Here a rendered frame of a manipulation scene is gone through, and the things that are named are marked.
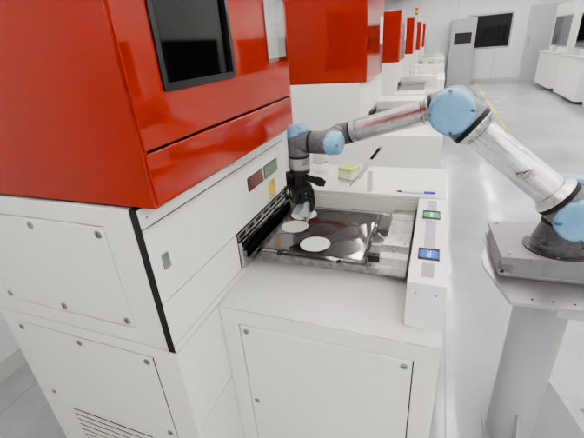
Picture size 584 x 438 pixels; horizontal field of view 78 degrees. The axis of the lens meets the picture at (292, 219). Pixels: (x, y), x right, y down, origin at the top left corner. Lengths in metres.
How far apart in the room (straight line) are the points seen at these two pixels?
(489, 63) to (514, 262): 13.20
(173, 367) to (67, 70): 0.73
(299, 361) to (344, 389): 0.15
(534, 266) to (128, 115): 1.15
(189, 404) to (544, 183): 1.11
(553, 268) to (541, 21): 13.33
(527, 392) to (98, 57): 1.62
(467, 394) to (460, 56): 12.17
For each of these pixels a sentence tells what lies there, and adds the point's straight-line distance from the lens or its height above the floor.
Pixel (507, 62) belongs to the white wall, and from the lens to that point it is 14.40.
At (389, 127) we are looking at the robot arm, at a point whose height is 1.25.
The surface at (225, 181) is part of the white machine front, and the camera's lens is 1.09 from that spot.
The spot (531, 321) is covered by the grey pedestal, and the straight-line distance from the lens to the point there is 1.46.
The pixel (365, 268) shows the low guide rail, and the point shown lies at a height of 0.84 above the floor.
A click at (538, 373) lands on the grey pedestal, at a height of 0.43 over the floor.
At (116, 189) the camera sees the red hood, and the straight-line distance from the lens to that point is 0.84.
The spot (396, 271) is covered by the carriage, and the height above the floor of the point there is 0.87.
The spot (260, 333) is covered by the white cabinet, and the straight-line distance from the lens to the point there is 1.14.
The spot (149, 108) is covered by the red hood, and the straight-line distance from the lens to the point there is 0.77.
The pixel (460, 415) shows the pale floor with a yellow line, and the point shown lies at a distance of 1.95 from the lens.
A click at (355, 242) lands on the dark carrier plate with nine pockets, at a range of 1.24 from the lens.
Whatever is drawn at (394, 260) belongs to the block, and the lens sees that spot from 1.14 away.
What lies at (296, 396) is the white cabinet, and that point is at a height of 0.51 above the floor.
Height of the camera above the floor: 1.50
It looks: 25 degrees down
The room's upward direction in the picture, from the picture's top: 5 degrees counter-clockwise
